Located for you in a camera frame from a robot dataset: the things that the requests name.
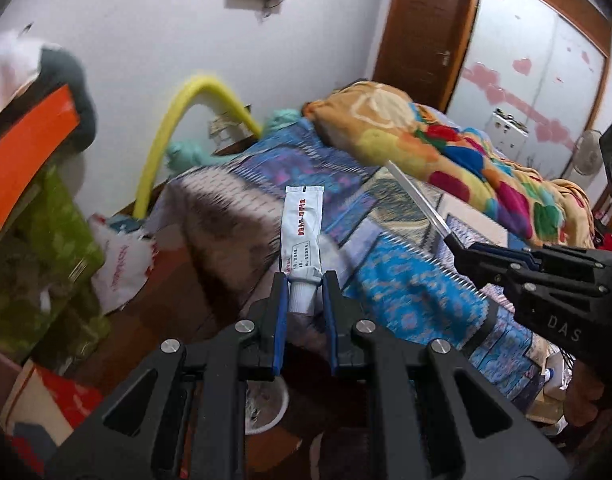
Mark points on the white wardrobe with pink stickers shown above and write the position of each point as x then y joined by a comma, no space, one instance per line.
525,35

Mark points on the white appliance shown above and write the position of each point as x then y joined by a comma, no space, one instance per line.
508,127

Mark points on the yellow foam tube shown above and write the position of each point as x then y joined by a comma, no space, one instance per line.
161,150

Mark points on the orange box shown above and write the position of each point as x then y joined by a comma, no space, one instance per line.
26,155

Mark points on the standing fan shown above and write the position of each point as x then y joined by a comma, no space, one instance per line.
588,155

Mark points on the colourful patch blanket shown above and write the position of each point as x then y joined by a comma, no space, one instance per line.
460,145

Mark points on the dark cloth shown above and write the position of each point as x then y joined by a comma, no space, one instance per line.
71,85

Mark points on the white bowl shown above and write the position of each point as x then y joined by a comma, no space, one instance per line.
268,405

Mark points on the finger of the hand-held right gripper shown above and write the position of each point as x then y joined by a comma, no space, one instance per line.
485,272
560,256

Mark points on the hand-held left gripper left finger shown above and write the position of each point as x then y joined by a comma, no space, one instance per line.
281,320

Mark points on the brown wooden door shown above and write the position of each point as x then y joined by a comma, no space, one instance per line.
420,35

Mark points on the green patterned box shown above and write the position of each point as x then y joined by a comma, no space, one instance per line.
41,260

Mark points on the white ointment tube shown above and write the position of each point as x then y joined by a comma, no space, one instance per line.
301,240

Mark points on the white cloth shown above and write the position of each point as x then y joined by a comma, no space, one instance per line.
6,65

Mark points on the person's right hand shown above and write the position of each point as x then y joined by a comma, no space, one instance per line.
585,395

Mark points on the white plastic bag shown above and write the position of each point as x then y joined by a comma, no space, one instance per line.
118,270

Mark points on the teal plush toy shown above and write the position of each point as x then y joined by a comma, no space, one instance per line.
183,155

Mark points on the red and white box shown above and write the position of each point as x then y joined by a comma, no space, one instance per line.
51,400

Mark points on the patchwork bed sheet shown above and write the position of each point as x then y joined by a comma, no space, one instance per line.
410,295

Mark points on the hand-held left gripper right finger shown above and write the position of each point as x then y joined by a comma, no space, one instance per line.
332,320

